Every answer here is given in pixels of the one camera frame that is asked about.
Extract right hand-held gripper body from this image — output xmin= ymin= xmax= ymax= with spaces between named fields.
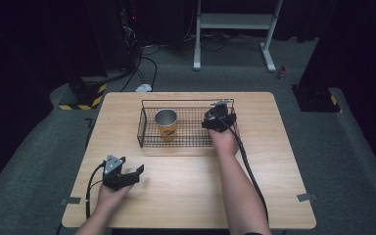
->
xmin=205 ymin=99 xmax=237 ymax=133

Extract black floor cables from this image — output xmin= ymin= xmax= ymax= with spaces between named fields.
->
xmin=120 ymin=45 xmax=162 ymax=93

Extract grey tape piece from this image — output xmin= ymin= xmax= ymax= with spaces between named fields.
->
xmin=61 ymin=197 xmax=82 ymax=206
xmin=296 ymin=192 xmax=318 ymax=203

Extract person's right hand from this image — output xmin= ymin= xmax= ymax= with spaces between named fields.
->
xmin=208 ymin=121 xmax=241 ymax=157

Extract dark equipment rack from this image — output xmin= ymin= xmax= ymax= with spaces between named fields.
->
xmin=84 ymin=0 xmax=145 ymax=72

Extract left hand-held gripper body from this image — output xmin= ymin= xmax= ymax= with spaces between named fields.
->
xmin=102 ymin=155 xmax=135 ymax=192

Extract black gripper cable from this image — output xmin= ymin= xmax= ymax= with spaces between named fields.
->
xmin=85 ymin=162 xmax=108 ymax=220
xmin=219 ymin=118 xmax=270 ymax=223

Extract orange metal cup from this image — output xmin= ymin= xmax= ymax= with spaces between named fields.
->
xmin=154 ymin=108 xmax=178 ymax=142

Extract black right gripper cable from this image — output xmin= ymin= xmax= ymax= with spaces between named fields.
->
xmin=219 ymin=118 xmax=270 ymax=223

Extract black base with yellow mark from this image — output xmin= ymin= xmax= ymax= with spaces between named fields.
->
xmin=292 ymin=84 xmax=343 ymax=114

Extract yellow black striped base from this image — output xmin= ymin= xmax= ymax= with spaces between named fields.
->
xmin=58 ymin=81 xmax=108 ymax=111

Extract person's left hand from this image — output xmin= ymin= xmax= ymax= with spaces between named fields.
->
xmin=96 ymin=183 xmax=135 ymax=213

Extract white power adapter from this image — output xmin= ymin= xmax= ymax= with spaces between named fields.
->
xmin=134 ymin=83 xmax=153 ymax=93

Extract white metal stand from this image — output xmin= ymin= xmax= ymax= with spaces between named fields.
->
xmin=193 ymin=0 xmax=284 ymax=73

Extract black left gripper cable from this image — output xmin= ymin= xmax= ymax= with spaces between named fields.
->
xmin=85 ymin=162 xmax=108 ymax=220

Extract black wire basket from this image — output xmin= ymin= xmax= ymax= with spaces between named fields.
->
xmin=136 ymin=98 xmax=240 ymax=149

